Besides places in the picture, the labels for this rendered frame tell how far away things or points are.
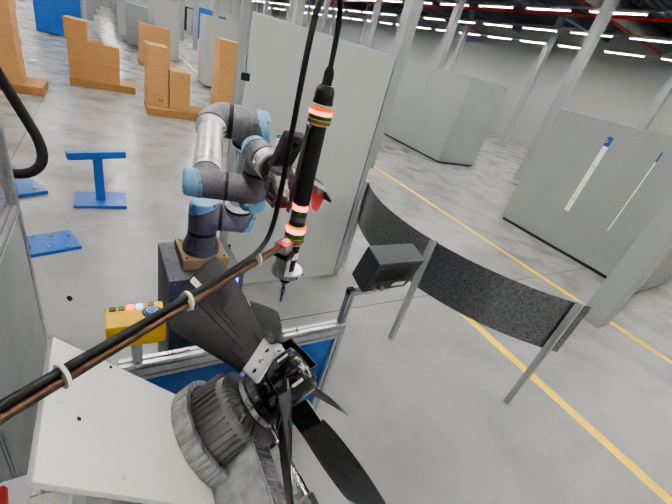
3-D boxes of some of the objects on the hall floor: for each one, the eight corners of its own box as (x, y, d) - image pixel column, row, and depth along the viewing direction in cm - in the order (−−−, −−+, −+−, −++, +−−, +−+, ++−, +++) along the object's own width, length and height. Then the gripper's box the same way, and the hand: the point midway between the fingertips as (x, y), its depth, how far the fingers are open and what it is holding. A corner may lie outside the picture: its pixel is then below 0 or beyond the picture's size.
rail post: (302, 436, 201) (335, 338, 164) (299, 430, 204) (331, 332, 167) (308, 433, 204) (342, 336, 166) (305, 427, 206) (338, 330, 169)
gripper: (297, 189, 90) (335, 228, 76) (240, 186, 82) (270, 230, 68) (303, 156, 86) (345, 192, 71) (244, 150, 78) (277, 189, 64)
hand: (309, 195), depth 69 cm, fingers open, 8 cm apart
